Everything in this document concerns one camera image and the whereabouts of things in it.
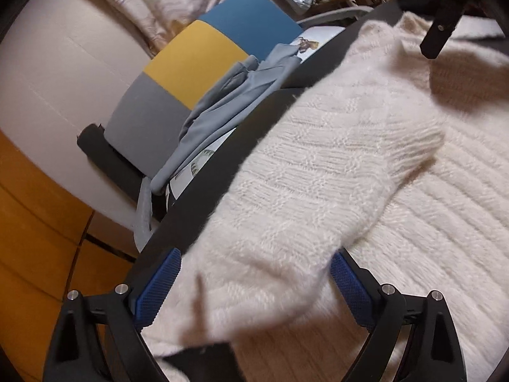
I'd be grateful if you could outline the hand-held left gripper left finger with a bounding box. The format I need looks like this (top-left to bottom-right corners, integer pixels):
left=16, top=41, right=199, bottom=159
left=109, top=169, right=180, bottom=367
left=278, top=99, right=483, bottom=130
left=42, top=247, right=184, bottom=382

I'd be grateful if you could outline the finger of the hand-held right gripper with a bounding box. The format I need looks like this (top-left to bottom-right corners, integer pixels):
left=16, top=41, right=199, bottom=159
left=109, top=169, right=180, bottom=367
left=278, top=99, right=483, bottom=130
left=419, top=0, right=472, bottom=60

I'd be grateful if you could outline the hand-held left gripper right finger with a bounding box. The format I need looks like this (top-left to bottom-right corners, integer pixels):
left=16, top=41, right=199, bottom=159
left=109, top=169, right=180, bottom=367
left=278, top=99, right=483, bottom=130
left=329, top=248, right=468, bottom=382

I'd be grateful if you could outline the white knit sweater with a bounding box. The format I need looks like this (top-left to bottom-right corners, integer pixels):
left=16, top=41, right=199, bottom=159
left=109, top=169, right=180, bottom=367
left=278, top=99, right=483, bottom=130
left=141, top=10, right=509, bottom=382

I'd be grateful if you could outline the grey-blue garment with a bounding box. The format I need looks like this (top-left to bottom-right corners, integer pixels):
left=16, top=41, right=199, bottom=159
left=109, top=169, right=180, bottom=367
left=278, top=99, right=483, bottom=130
left=151, top=43, right=301, bottom=195

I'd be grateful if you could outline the white mattress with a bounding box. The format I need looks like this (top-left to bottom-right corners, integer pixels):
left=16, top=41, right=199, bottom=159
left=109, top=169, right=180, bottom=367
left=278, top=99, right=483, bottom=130
left=0, top=0, right=160, bottom=231

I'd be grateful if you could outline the blue yellow grey office chair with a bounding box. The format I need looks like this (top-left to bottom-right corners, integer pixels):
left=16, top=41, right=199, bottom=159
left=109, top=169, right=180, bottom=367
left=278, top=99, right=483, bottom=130
left=77, top=0, right=374, bottom=255

